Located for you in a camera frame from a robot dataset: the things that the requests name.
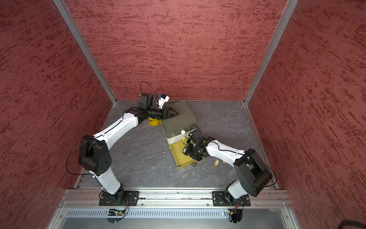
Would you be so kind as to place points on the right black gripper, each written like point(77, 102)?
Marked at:
point(188, 152)

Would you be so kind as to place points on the right aluminium corner post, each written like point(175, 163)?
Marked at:
point(280, 28)

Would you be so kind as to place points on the left aluminium corner post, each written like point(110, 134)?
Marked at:
point(67, 17)

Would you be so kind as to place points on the yellow pen cup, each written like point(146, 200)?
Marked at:
point(153, 122)

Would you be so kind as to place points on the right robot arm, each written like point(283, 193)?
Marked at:
point(252, 172)

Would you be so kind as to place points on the olive green drawer cabinet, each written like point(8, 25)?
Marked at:
point(185, 120)

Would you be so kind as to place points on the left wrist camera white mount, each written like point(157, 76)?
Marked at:
point(162, 99)

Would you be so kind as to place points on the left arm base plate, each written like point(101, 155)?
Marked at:
point(121, 198)

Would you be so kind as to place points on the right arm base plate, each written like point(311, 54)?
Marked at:
point(224, 199)

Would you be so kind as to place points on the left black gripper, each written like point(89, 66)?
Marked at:
point(164, 110)

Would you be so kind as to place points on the aluminium corner post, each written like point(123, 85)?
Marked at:
point(280, 28)
point(67, 17)

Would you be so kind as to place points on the aluminium front rail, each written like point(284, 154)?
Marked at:
point(176, 198)

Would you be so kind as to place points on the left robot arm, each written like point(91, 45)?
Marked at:
point(94, 153)

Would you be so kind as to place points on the white drawer yellow knob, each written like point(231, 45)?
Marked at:
point(178, 138)

